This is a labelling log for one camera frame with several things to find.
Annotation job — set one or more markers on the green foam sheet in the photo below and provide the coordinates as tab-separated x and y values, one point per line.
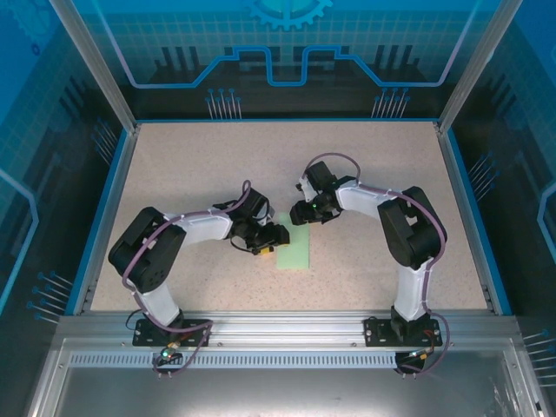
295	252

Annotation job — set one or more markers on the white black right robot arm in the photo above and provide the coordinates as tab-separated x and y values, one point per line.
360	197

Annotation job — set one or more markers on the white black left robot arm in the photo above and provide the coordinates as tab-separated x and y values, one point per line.
204	226

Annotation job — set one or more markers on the grey steel sheet panel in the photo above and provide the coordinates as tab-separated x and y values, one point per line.
278	391

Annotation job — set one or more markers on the aluminium mounting beam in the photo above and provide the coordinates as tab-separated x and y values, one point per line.
286	330

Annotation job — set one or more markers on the yellow power connector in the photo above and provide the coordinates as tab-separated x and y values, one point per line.
174	345
424	352

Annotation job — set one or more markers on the blue-edged aluminium side rail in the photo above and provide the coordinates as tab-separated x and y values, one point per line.
117	187
458	187

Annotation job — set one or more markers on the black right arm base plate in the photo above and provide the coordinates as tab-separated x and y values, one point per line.
375	334

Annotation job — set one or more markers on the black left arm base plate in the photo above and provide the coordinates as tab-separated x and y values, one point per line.
140	334

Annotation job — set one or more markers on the aluminium frame post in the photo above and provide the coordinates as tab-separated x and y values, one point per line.
465	74
104	74

